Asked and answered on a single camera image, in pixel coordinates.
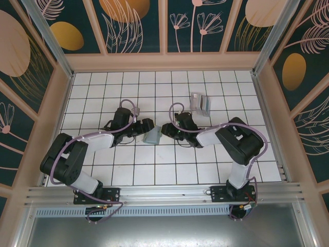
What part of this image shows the clear acrylic card holder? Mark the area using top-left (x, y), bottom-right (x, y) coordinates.
top-left (189, 92), bottom-right (213, 118)

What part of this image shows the stack of credit cards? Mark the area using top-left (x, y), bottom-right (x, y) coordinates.
top-left (200, 95), bottom-right (212, 114)

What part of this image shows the grey metal sheet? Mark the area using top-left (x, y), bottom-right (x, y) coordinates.
top-left (15, 202), bottom-right (317, 247)

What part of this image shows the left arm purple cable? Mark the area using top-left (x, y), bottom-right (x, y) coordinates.
top-left (50, 99), bottom-right (137, 224)

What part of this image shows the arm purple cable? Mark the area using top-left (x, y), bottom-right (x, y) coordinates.
top-left (169, 102), bottom-right (269, 222)
top-left (50, 99), bottom-right (137, 224)

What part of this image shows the aluminium mounting rail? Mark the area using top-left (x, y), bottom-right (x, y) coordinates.
top-left (24, 182), bottom-right (306, 208)

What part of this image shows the aluminium side rail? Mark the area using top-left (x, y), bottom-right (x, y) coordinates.
top-left (251, 72), bottom-right (294, 185)
top-left (38, 73), bottom-right (76, 187)

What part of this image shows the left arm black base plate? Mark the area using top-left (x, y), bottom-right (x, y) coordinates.
top-left (74, 187), bottom-right (121, 205)

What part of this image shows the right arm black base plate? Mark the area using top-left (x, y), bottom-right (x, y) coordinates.
top-left (210, 184), bottom-right (258, 204)

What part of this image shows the slotted grey cable duct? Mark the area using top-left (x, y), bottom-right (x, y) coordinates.
top-left (35, 206), bottom-right (231, 217)

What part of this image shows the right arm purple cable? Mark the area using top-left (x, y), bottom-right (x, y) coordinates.
top-left (169, 102), bottom-right (269, 222)

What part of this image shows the aluminium frame post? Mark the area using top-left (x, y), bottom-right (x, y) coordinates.
top-left (253, 0), bottom-right (302, 76)
top-left (20, 0), bottom-right (76, 79)

